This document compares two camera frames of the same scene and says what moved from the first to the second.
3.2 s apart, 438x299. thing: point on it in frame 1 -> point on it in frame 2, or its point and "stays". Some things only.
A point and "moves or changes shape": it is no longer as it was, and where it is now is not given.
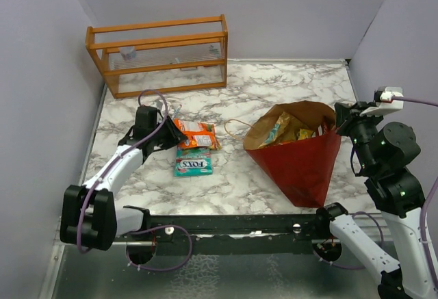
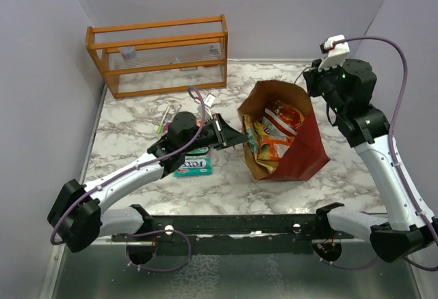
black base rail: (278, 235) stays
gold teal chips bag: (280, 124) -> (261, 144)
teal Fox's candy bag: (193, 161) stays
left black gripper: (176, 135) -> (224, 135)
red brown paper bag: (296, 144) moves or changes shape
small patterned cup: (128, 53) stays
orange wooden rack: (162, 57) stays
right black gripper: (345, 111) -> (313, 75)
